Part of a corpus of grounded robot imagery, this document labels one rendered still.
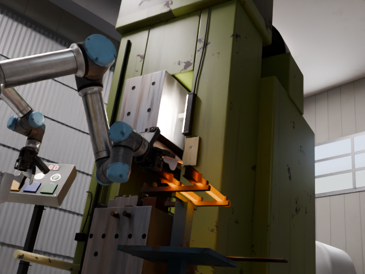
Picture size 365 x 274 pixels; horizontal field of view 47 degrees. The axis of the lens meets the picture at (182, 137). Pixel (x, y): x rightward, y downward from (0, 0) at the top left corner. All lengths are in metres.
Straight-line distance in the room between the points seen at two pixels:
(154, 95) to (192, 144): 0.38
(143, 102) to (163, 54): 0.47
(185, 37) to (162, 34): 0.21
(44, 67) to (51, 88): 3.47
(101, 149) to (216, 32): 1.41
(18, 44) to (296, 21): 3.11
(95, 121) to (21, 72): 0.31
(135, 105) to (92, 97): 0.99
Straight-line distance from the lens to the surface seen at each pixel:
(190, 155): 2.32
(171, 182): 1.68
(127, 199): 2.30
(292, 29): 5.36
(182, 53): 2.76
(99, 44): 1.50
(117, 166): 1.39
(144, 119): 2.46
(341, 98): 6.33
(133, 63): 2.98
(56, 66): 1.45
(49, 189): 2.50
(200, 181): 1.63
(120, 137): 1.40
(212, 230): 2.14
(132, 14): 3.20
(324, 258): 4.92
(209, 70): 2.56
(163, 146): 2.50
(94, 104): 1.57
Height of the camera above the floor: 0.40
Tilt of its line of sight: 24 degrees up
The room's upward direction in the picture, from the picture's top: 7 degrees clockwise
